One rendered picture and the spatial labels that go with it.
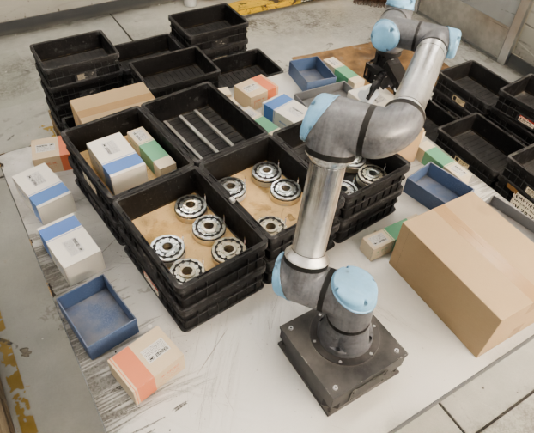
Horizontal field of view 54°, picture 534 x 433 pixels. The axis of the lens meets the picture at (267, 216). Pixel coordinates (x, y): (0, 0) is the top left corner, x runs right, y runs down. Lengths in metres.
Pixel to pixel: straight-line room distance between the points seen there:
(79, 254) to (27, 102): 2.28
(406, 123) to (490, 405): 1.57
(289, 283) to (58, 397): 1.31
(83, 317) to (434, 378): 1.03
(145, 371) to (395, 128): 0.87
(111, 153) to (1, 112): 2.06
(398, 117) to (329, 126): 0.15
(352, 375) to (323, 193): 0.49
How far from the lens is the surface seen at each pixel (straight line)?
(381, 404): 1.52
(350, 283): 1.29
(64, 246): 1.73
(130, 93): 2.20
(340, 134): 1.14
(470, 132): 3.05
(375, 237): 1.78
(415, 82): 1.27
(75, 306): 1.69
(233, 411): 1.47
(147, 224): 1.68
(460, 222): 1.72
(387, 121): 1.13
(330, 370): 1.42
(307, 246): 1.27
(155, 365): 1.45
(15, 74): 4.19
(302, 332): 1.47
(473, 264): 1.62
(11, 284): 2.74
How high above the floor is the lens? 2.05
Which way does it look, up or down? 46 degrees down
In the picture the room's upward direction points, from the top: 4 degrees clockwise
